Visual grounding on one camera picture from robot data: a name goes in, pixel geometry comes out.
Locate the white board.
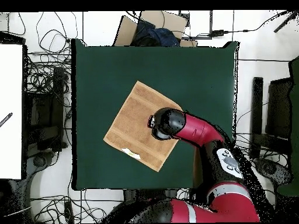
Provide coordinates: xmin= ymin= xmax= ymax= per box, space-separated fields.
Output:
xmin=0 ymin=43 xmax=24 ymax=180

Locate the tan terry towel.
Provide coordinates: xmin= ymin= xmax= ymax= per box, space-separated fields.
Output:
xmin=103 ymin=80 xmax=183 ymax=173

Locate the black cable tangle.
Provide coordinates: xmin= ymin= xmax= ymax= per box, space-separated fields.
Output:
xmin=23 ymin=11 xmax=79 ymax=108

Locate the dark green table cloth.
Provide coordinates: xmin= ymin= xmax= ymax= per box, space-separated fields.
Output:
xmin=71 ymin=38 xmax=239 ymax=191

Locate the brown cardboard box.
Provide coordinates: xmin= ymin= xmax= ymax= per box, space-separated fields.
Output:
xmin=113 ymin=10 xmax=198 ymax=47

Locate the black office chair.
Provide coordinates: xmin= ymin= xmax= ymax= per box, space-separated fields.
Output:
xmin=249 ymin=76 xmax=294 ymax=187
xmin=22 ymin=66 xmax=69 ymax=173

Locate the black cable bundle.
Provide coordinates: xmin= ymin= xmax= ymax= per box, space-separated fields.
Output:
xmin=233 ymin=132 xmax=290 ymax=169

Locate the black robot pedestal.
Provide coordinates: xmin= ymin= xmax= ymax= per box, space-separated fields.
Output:
xmin=123 ymin=188 xmax=178 ymax=202

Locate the black floor cable heap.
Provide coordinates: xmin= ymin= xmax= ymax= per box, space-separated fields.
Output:
xmin=30 ymin=188 xmax=117 ymax=223

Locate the dark blue clothing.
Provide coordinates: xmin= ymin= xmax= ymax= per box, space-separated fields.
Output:
xmin=130 ymin=19 xmax=180 ymax=47

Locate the black striped rod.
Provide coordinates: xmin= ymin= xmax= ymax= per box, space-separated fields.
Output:
xmin=0 ymin=112 xmax=13 ymax=128

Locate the black tripod leg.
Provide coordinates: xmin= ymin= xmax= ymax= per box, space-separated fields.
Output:
xmin=273 ymin=10 xmax=299 ymax=33

